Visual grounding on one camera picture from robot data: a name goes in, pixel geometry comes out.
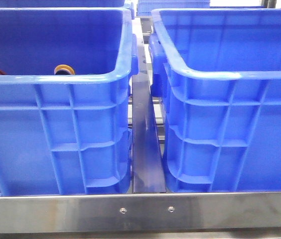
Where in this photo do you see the yellow mushroom push button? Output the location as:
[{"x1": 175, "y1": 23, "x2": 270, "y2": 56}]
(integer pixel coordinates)
[{"x1": 54, "y1": 64, "x2": 75, "y2": 75}]

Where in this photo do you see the blue plastic crate right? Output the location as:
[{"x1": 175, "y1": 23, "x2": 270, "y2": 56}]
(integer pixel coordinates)
[{"x1": 150, "y1": 8, "x2": 281, "y2": 193}]

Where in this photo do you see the blue plastic crate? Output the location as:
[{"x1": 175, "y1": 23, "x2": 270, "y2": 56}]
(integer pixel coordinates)
[
  {"x1": 150, "y1": 8, "x2": 281, "y2": 193},
  {"x1": 0, "y1": 7, "x2": 138, "y2": 197}
]

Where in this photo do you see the blue plastic crate left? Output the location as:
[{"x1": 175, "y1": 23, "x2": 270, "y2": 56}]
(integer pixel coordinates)
[{"x1": 0, "y1": 7, "x2": 138, "y2": 197}]

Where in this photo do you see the blue crate rear right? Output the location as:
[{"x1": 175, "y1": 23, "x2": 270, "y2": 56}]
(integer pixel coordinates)
[{"x1": 137, "y1": 0, "x2": 210, "y2": 16}]

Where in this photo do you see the blue crate rear left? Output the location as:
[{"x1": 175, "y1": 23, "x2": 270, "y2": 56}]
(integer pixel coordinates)
[{"x1": 0, "y1": 0, "x2": 135, "y2": 19}]

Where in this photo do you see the metal divider rail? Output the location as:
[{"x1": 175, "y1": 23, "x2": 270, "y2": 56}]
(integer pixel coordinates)
[{"x1": 132, "y1": 36, "x2": 166, "y2": 194}]

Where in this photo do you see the left rail screw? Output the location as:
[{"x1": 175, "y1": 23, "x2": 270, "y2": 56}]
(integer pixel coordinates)
[{"x1": 120, "y1": 208, "x2": 127, "y2": 214}]

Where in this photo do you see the rail screw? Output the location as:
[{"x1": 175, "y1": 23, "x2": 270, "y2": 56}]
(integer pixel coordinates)
[
  {"x1": 120, "y1": 208, "x2": 127, "y2": 214},
  {"x1": 168, "y1": 206, "x2": 175, "y2": 213}
]

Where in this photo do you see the right rail screw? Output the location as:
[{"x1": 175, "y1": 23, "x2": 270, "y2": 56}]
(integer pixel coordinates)
[{"x1": 168, "y1": 206, "x2": 175, "y2": 213}]

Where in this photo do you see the stainless steel front rail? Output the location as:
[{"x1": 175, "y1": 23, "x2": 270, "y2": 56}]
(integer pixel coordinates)
[{"x1": 0, "y1": 192, "x2": 281, "y2": 234}]

